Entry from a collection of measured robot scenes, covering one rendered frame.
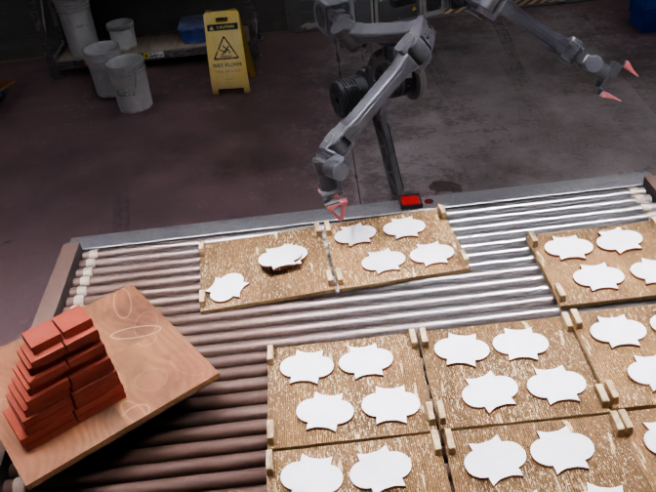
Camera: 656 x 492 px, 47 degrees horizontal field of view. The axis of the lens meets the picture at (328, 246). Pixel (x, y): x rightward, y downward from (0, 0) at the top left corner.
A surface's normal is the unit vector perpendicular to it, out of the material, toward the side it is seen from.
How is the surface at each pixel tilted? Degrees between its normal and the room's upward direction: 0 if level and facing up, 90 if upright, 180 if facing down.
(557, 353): 0
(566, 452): 0
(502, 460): 0
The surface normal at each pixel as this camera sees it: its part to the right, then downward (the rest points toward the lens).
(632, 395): -0.09, -0.81
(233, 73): -0.04, 0.40
